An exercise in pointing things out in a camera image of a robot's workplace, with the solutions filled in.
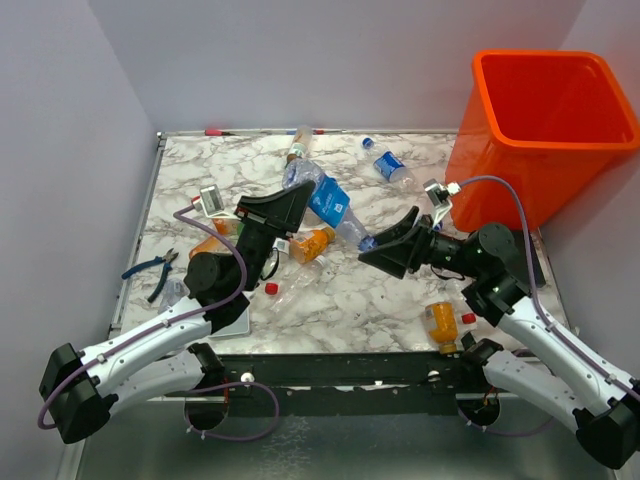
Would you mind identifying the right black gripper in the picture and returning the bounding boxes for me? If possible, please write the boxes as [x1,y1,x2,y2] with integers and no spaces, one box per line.
[359,205,482,279]

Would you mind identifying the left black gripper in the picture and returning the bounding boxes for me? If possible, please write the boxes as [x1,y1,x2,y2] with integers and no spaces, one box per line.
[234,180,316,293]

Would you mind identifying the crushed blue label water bottle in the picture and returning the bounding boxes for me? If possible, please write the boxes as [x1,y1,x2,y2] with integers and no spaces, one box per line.
[282,158,377,252]

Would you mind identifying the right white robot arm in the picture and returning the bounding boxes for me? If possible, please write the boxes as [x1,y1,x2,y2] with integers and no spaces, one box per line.
[359,208,639,470]

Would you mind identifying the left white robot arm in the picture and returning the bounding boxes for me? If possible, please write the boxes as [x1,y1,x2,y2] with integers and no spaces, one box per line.
[37,181,315,444]

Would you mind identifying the orange plastic bin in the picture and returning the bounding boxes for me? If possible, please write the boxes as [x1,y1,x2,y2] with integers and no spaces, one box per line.
[445,49,639,232]

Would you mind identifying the red label clear bottle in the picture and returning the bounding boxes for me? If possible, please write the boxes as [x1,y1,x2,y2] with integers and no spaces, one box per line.
[273,238,290,255]

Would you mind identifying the orange juice bottle centre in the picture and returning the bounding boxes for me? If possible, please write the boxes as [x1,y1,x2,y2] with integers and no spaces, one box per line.
[289,226,336,264]

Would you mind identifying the orange juice bottle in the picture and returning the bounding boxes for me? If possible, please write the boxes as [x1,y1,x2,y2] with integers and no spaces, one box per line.
[423,302,458,355]
[289,226,336,264]

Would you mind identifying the orange label crushed bottle left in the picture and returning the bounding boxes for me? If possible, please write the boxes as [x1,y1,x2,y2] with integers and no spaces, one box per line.
[189,217,242,258]

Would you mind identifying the clear crushed bottle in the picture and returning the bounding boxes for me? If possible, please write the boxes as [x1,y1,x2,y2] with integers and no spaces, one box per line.
[271,255,328,314]

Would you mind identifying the green cap tea bottle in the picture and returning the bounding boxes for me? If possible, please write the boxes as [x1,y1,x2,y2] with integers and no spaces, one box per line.
[286,125,313,165]

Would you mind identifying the red bottle cap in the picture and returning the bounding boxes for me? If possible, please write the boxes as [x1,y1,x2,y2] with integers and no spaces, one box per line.
[265,283,279,295]

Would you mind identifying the orange juice bottle front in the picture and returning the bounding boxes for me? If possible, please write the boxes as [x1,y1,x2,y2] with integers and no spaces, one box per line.
[423,302,458,355]

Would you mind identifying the blue red pen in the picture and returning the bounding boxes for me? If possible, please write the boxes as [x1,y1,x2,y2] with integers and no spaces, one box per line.
[285,129,347,135]

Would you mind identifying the far blue label bottle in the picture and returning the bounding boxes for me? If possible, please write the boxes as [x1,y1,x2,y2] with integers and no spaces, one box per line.
[361,137,418,192]

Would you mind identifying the red label bottle right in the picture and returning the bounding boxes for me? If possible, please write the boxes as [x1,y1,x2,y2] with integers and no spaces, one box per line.
[461,313,477,325]

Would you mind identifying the red marker pen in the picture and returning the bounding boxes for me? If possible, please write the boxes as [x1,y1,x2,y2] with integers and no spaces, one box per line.
[204,129,235,137]

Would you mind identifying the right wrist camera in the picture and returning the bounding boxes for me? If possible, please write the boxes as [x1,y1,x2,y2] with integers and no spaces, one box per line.
[423,179,453,231]

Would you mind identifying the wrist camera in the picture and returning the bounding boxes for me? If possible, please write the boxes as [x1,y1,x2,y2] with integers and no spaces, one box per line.
[192,185,225,218]
[423,179,453,231]

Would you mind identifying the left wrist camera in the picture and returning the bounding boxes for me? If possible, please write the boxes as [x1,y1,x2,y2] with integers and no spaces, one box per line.
[192,185,225,218]

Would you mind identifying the blue handled pliers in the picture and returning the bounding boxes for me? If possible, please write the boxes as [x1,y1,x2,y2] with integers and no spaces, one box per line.
[121,247,180,304]

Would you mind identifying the black base frame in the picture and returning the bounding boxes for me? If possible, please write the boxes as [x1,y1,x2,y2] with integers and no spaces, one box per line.
[218,352,489,416]

